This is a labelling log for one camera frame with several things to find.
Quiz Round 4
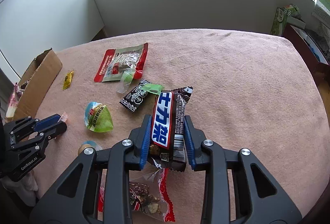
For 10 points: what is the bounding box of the pink candy packet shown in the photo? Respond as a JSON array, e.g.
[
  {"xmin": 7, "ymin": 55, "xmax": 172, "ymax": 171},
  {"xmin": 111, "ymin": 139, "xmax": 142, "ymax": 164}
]
[{"xmin": 58, "ymin": 112, "xmax": 68, "ymax": 122}]

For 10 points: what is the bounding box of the large bread packet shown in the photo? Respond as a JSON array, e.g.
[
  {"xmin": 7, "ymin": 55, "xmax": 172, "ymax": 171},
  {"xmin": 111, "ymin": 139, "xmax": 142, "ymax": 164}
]
[{"xmin": 6, "ymin": 82, "xmax": 26, "ymax": 118}]

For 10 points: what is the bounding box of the Snickers chocolate bar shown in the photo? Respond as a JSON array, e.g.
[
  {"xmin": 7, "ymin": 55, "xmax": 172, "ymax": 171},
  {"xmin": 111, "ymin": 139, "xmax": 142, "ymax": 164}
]
[{"xmin": 148, "ymin": 86, "xmax": 193, "ymax": 172}]

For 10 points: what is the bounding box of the braised egg packet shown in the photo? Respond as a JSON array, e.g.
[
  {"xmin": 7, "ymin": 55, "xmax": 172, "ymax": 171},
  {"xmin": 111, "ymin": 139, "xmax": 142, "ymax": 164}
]
[{"xmin": 77, "ymin": 140, "xmax": 103, "ymax": 155}]

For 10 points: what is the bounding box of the green jelly cup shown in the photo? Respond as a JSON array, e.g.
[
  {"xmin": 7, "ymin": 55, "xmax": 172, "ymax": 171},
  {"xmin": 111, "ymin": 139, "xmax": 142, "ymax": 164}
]
[{"xmin": 84, "ymin": 102, "xmax": 114, "ymax": 133}]

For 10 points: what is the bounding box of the black white candy packet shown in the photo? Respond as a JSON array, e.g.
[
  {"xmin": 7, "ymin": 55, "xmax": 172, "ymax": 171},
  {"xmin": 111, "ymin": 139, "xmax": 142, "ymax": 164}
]
[{"xmin": 119, "ymin": 80, "xmax": 150, "ymax": 112}]

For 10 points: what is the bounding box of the yellow candy packet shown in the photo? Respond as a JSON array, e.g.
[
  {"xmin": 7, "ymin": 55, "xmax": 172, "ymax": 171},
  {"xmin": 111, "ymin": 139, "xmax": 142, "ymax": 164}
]
[{"xmin": 63, "ymin": 70, "xmax": 74, "ymax": 90}]

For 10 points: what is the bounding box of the green candy packet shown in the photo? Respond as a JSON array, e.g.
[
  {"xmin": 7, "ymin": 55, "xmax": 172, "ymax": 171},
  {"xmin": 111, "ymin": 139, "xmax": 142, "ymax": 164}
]
[{"xmin": 141, "ymin": 83, "xmax": 164, "ymax": 95}]

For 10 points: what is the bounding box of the small green candy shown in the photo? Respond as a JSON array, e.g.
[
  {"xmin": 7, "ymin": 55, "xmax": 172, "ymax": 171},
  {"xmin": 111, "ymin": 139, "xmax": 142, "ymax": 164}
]
[{"xmin": 117, "ymin": 69, "xmax": 135, "ymax": 94}]

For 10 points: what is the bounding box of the red white snack pouch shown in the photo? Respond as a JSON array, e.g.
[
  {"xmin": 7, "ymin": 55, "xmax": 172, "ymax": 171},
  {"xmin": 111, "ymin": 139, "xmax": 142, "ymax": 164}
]
[{"xmin": 94, "ymin": 43, "xmax": 148, "ymax": 82}]

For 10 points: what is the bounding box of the brown cardboard box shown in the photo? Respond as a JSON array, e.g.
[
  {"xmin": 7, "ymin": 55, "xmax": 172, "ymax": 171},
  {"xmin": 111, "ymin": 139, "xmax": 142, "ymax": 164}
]
[{"xmin": 5, "ymin": 49, "xmax": 63, "ymax": 122}]

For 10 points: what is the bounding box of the pink table cloth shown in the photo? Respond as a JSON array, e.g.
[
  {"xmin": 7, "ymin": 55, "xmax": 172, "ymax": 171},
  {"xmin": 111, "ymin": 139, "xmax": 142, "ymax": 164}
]
[{"xmin": 34, "ymin": 29, "xmax": 329, "ymax": 215}]

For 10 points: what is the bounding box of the white cabinet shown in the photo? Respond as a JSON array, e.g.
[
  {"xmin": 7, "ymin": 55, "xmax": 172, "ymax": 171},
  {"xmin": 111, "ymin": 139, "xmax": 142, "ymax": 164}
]
[{"xmin": 1, "ymin": 0, "xmax": 104, "ymax": 83}]

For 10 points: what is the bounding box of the dark red storage box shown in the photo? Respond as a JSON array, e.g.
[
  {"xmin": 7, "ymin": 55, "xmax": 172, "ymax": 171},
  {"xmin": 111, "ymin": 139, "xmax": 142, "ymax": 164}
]
[{"xmin": 283, "ymin": 24, "xmax": 329, "ymax": 85}]

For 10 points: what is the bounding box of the green white carton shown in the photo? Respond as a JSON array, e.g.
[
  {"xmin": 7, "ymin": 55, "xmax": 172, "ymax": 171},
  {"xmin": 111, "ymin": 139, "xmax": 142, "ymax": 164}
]
[{"xmin": 270, "ymin": 4, "xmax": 301, "ymax": 36}]

